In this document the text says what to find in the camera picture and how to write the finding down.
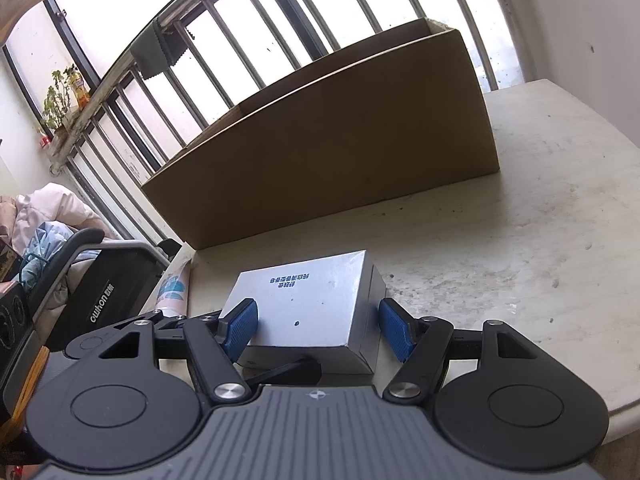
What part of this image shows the black box with round dials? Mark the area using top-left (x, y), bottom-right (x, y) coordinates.
top-left (0, 285), bottom-right (36, 366)

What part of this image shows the brown cardboard box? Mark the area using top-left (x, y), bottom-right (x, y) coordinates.
top-left (141, 16), bottom-right (502, 251)

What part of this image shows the light blue cloth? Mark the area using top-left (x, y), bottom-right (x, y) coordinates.
top-left (20, 221), bottom-right (81, 286)

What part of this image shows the potted green plant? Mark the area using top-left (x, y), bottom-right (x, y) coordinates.
top-left (42, 65), bottom-right (81, 133)

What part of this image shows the pink clothes pile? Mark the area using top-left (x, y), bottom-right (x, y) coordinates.
top-left (0, 182), bottom-right (118, 281)

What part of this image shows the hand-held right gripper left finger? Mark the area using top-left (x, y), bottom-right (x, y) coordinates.
top-left (97, 298), bottom-right (260, 405)

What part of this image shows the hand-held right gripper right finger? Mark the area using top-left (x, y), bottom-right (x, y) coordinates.
top-left (378, 298), bottom-right (543, 403)

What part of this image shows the white carton box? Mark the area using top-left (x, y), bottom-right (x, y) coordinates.
top-left (220, 249), bottom-right (388, 376)

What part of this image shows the pink and blue packet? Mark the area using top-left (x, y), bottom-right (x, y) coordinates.
top-left (155, 255), bottom-right (193, 318)

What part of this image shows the orange bottle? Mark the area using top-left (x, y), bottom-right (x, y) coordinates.
top-left (70, 72), bottom-right (92, 111)

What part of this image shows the metal window grille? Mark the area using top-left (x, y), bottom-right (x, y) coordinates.
top-left (0, 0), bottom-right (526, 261)

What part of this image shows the dark hanging cloth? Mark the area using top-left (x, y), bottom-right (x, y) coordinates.
top-left (130, 22), bottom-right (191, 81)

